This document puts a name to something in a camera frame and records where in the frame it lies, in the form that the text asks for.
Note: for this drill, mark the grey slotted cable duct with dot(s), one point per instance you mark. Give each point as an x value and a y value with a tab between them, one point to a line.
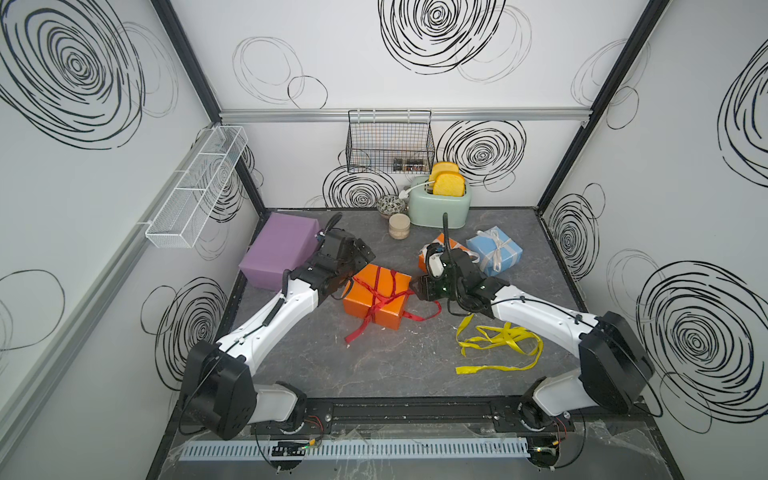
356	449

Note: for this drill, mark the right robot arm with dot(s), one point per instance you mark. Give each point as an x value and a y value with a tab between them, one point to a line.
613	365

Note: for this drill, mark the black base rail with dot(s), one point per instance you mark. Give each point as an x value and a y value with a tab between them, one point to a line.
500	413

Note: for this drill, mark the black wire basket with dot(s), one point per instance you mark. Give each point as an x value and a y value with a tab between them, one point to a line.
376	137

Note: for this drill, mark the rear yellow sponge toast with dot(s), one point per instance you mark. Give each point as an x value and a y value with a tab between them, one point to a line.
443	167

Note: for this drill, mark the yellow ribbon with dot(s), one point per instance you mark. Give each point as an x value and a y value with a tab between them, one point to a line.
524	344

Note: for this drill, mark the mint green toaster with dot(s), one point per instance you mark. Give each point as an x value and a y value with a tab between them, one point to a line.
426	209

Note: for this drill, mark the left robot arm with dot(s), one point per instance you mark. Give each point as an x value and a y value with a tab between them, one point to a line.
218	391

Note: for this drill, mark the spice jars in basket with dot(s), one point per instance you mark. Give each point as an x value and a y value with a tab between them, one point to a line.
407	165

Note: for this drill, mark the patterned ceramic bowl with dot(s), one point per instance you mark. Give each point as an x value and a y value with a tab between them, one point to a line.
389	205

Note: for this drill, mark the white mesh wall shelf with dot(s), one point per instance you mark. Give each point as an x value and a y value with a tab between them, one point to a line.
203	178

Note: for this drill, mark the purple gift box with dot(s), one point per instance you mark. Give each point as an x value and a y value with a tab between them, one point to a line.
284	243

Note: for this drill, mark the blue gift box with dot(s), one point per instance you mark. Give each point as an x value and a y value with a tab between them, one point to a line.
494	251

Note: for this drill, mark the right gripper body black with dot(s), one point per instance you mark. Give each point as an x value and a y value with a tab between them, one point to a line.
441	289

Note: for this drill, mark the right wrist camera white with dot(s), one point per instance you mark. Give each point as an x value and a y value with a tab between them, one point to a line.
432	262

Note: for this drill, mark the yellow sponge toast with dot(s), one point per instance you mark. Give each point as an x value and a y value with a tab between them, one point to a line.
451	184
443	167

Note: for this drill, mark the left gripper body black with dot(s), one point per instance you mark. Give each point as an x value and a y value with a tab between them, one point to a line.
354	262

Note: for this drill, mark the orange box red ribbon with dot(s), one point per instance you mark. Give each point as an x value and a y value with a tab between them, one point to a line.
378	295

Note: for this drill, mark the small jar with beige lid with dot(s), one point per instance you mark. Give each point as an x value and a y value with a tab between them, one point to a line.
399	226

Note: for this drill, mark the front yellow sponge toast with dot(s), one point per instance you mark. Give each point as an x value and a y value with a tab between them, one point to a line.
451	184

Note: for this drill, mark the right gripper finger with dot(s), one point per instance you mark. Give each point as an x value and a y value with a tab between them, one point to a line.
445	231
422	288

